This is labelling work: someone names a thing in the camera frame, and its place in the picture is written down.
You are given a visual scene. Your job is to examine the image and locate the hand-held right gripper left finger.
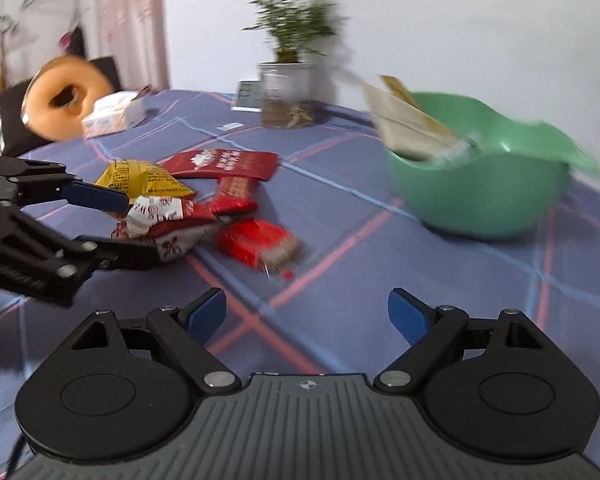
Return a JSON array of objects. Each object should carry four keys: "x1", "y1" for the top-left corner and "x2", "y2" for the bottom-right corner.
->
[{"x1": 70, "y1": 287, "x2": 243, "y2": 395}]

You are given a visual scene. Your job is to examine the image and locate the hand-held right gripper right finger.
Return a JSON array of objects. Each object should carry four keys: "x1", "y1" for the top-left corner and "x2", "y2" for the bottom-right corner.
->
[{"x1": 374, "y1": 287, "x2": 561, "y2": 395}]

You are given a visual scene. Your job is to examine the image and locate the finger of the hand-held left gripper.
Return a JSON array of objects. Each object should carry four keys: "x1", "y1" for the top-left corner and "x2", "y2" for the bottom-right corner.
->
[
  {"x1": 0, "y1": 157, "x2": 131, "y2": 213},
  {"x1": 0, "y1": 200, "x2": 161, "y2": 281}
]

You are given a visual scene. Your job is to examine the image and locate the red and white snack packet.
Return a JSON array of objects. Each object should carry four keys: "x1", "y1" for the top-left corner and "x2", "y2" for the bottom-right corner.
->
[{"x1": 111, "y1": 195, "x2": 217, "y2": 263}]

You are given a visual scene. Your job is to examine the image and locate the green plastic bowl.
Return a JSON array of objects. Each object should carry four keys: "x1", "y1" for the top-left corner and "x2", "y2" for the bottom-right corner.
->
[{"x1": 384, "y1": 91, "x2": 600, "y2": 241}]

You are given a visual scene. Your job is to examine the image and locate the cream sachet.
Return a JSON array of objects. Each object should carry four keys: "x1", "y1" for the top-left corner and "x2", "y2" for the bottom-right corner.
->
[{"x1": 362, "y1": 80, "x2": 473, "y2": 162}]

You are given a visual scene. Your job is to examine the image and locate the gold and brown sachet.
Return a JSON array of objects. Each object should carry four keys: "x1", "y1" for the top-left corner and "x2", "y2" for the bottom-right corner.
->
[{"x1": 380, "y1": 74, "x2": 421, "y2": 108}]

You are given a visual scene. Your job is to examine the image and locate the blue plaid tablecloth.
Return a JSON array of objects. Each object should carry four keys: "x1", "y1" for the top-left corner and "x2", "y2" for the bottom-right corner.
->
[{"x1": 0, "y1": 87, "x2": 600, "y2": 480}]

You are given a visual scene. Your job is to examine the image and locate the yellow snack packet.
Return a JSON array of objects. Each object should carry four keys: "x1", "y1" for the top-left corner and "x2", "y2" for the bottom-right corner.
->
[{"x1": 95, "y1": 159, "x2": 197, "y2": 201}]

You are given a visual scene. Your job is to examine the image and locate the white tissue box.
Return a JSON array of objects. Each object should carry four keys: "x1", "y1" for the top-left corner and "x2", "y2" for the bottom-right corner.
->
[{"x1": 81, "y1": 91, "x2": 148, "y2": 138}]

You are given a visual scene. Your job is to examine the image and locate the red packet with clear end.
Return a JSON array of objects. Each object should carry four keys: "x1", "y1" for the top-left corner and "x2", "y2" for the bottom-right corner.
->
[{"x1": 216, "y1": 217, "x2": 302, "y2": 272}]

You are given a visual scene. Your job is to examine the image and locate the donut shaped cushion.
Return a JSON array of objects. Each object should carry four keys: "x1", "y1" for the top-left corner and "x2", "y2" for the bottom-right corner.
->
[{"x1": 21, "y1": 56, "x2": 116, "y2": 142}]

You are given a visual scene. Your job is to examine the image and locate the red bar packet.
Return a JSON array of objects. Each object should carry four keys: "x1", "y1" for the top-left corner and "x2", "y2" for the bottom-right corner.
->
[{"x1": 209, "y1": 176, "x2": 260, "y2": 216}]

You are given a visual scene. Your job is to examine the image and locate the dark red flat packet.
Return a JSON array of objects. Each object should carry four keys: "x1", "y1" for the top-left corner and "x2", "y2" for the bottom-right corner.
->
[{"x1": 161, "y1": 148, "x2": 280, "y2": 182}]

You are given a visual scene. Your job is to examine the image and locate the white digital clock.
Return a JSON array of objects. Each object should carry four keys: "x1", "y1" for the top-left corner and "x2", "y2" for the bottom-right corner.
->
[{"x1": 231, "y1": 80, "x2": 263, "y2": 112}]

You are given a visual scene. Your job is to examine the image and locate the pink curtain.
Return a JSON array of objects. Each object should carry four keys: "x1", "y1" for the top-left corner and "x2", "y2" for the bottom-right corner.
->
[{"x1": 96, "y1": 0, "x2": 173, "y2": 92}]

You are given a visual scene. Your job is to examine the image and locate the plant in clear plastic pot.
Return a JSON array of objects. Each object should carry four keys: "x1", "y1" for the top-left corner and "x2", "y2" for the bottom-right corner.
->
[{"x1": 242, "y1": 0, "x2": 348, "y2": 129}]

